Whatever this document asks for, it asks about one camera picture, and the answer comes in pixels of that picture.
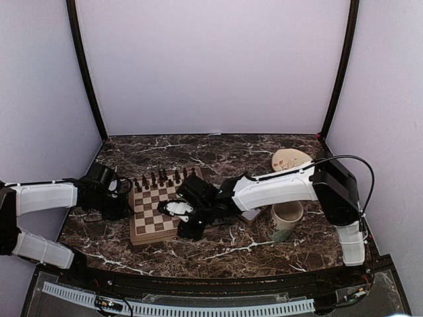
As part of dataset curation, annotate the left black frame post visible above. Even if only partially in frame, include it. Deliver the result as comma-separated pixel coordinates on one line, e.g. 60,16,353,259
66,0,108,142

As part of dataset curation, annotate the white slotted cable duct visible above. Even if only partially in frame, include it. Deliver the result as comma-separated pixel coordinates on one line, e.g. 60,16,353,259
41,282,315,316

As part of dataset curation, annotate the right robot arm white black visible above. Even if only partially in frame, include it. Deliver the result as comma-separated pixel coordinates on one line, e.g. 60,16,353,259
157,152,366,287

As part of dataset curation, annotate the dark chess piece far left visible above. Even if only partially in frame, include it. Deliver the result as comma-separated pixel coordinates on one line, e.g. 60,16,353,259
133,178,142,193

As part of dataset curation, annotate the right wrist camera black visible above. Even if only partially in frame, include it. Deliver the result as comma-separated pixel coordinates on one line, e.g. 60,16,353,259
176,174,217,206

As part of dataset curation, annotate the black front rail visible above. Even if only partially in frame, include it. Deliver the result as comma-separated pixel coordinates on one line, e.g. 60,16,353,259
27,246,397,297

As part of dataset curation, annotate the black frame post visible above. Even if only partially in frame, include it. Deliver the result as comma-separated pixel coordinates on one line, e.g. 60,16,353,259
319,0,360,143
66,0,108,142

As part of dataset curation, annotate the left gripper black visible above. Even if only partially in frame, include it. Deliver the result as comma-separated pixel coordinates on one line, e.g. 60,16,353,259
88,190,135,222

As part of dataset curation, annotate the ceramic mug shell print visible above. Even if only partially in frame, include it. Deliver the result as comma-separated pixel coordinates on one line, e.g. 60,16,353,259
267,201,303,242

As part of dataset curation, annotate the right black frame post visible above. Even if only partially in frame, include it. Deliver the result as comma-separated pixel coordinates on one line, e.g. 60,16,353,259
319,0,360,143

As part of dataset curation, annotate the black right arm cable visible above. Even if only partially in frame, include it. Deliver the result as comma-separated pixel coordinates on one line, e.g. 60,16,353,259
303,155,376,212

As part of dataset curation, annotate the wooden chess board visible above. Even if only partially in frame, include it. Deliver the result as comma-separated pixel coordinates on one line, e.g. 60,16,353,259
128,166,203,246

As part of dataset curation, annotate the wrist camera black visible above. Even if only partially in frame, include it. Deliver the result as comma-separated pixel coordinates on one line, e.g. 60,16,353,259
176,174,217,206
86,162,115,190

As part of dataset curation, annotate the metal tray wood rim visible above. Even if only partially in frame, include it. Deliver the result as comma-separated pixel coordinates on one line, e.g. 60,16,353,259
240,208,264,223

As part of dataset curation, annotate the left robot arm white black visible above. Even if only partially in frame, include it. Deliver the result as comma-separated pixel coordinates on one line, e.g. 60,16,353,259
1,177,133,288

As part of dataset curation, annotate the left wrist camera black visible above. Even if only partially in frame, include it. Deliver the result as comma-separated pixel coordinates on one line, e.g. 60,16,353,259
86,162,115,190

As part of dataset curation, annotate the beige decorated ceramic plate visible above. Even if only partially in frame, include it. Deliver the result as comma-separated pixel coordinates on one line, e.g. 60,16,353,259
272,149,313,172

